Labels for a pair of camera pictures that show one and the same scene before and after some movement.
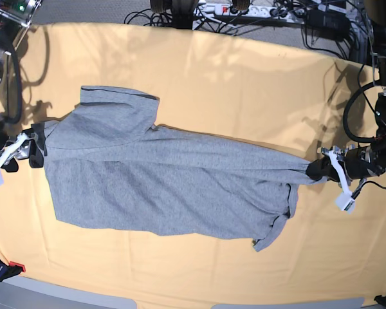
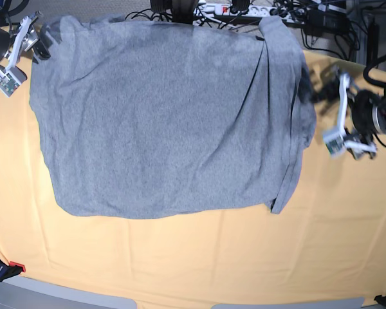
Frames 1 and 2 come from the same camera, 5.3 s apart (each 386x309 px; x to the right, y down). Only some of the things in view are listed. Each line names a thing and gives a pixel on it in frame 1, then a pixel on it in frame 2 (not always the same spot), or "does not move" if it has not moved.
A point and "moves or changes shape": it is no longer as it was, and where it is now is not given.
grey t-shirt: x=110 y=168 moves or changes shape
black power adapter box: x=334 y=24 does not move
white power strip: x=229 y=10 does not move
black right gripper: x=359 y=163 to x=361 y=105
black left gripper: x=34 y=148 to x=31 y=42
